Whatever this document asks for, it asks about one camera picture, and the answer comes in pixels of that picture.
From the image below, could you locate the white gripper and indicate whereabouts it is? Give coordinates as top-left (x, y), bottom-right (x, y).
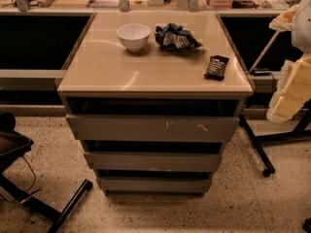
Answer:
top-left (266, 4), bottom-right (311, 123)

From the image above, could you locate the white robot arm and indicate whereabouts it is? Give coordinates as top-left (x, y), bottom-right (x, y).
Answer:
top-left (266, 0), bottom-right (311, 123)

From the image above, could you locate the grey top drawer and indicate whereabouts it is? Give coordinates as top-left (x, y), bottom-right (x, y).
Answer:
top-left (66, 115), bottom-right (238, 142)

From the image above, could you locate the grey bottom drawer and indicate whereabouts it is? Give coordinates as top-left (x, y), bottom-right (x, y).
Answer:
top-left (96, 178), bottom-right (212, 193)

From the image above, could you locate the white bowl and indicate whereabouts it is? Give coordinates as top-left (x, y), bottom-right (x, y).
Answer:
top-left (117, 23), bottom-right (151, 52)

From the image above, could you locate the black stand with wheels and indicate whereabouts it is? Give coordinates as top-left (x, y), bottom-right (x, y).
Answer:
top-left (239, 100), bottom-right (311, 178)

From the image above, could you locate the black snack bar packet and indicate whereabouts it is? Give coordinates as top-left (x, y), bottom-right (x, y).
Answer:
top-left (204, 55), bottom-right (229, 81)

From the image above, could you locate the black cart left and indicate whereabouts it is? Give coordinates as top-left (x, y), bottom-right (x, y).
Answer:
top-left (0, 112), bottom-right (94, 233)

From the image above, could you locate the grey drawer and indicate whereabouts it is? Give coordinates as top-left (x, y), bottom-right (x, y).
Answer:
top-left (96, 178), bottom-right (212, 193)
top-left (85, 151), bottom-right (222, 172)
top-left (66, 115), bottom-right (238, 142)

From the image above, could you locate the black cable on floor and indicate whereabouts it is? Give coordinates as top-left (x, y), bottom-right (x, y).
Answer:
top-left (19, 155), bottom-right (43, 206)

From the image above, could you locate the grey drawer cabinet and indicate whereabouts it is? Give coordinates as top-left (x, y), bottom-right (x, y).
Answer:
top-left (57, 11), bottom-right (253, 180)

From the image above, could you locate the grey middle drawer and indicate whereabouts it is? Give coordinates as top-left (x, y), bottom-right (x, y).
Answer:
top-left (85, 151), bottom-right (222, 172)

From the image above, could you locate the crumpled blue chip bag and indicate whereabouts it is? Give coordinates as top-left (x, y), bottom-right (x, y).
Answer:
top-left (155, 23), bottom-right (202, 52)

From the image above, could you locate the white pole with black base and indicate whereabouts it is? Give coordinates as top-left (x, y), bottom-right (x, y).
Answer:
top-left (249, 30), bottom-right (281, 73)

